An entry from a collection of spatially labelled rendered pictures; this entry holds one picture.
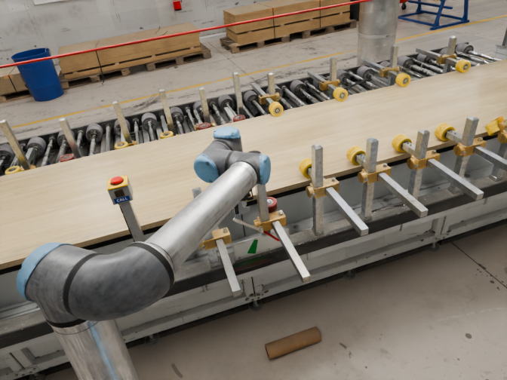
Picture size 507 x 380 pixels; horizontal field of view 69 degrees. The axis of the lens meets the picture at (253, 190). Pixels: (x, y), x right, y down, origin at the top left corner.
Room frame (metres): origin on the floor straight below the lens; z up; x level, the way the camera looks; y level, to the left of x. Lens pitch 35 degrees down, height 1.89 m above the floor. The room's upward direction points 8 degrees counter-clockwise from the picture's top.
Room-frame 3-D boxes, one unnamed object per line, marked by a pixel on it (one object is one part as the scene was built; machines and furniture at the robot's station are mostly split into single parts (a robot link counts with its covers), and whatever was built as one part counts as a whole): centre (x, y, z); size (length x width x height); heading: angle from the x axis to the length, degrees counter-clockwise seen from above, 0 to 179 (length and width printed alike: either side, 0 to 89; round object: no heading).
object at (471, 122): (1.43, -1.00, 0.87); 0.04 x 0.04 x 0.48; 13
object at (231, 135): (1.11, 0.06, 1.30); 0.10 x 0.09 x 0.12; 153
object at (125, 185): (1.10, 0.47, 1.18); 0.07 x 0.07 x 0.08; 13
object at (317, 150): (1.27, -0.27, 0.93); 0.04 x 0.04 x 0.48; 13
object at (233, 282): (1.07, 0.15, 0.84); 0.44 x 0.03 x 0.04; 13
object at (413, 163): (1.38, -0.78, 0.95); 0.14 x 0.06 x 0.05; 103
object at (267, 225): (1.22, -0.05, 0.85); 0.14 x 0.06 x 0.05; 103
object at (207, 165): (1.00, 0.11, 1.30); 0.12 x 0.12 x 0.09; 63
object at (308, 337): (1.13, -0.10, 0.04); 0.30 x 0.08 x 0.08; 103
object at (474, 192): (1.32, -0.81, 0.95); 0.50 x 0.04 x 0.04; 13
